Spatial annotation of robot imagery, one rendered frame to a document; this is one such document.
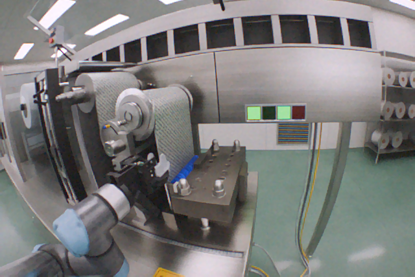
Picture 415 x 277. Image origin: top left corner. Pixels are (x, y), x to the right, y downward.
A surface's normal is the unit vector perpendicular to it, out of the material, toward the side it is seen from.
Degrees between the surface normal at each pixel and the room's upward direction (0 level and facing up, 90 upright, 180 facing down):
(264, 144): 90
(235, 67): 90
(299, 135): 90
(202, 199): 0
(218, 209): 90
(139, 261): 0
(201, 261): 0
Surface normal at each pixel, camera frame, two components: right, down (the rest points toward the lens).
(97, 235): 0.95, -0.01
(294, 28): -0.29, 0.23
